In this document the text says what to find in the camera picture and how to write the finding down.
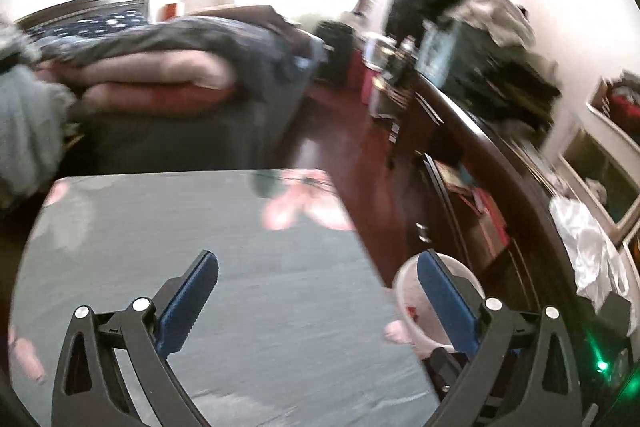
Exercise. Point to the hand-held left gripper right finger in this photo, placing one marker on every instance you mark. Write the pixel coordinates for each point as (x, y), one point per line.
(445, 302)

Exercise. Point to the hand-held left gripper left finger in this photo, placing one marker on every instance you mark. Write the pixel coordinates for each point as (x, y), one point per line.
(187, 302)

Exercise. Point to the white pink-speckled bin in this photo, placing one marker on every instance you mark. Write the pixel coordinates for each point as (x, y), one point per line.
(415, 302)

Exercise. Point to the white crumpled cloth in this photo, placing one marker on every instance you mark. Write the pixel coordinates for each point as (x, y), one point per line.
(590, 252)

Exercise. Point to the red book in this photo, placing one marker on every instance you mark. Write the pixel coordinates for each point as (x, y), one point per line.
(492, 219)

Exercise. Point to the grey mat with pink flowers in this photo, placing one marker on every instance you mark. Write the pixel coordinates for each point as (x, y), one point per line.
(280, 332)

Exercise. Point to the framed mirror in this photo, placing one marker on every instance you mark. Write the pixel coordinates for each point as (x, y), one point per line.
(600, 162)

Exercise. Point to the bed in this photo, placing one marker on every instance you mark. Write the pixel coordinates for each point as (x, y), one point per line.
(165, 132)

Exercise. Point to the dark wooden dresser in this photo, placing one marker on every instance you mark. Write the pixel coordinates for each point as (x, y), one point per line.
(442, 112)

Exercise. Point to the red storage box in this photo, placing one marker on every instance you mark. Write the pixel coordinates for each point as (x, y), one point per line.
(369, 79)

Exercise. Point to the light grey cloth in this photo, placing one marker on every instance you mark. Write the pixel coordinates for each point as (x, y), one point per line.
(30, 127)

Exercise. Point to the pink blanket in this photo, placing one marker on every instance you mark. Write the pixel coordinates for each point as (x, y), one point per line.
(150, 69)

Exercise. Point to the flat screen monitor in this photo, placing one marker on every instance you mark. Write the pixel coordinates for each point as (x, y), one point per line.
(440, 52)

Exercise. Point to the blue patterned duvet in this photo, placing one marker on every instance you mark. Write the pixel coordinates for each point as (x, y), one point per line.
(165, 37)

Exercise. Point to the pile of clothes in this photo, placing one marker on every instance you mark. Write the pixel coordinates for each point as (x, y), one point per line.
(505, 37)

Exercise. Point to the black suitcase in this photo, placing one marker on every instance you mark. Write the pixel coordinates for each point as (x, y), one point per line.
(334, 52)

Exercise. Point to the brown cloth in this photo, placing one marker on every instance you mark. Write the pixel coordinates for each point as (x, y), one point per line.
(250, 19)

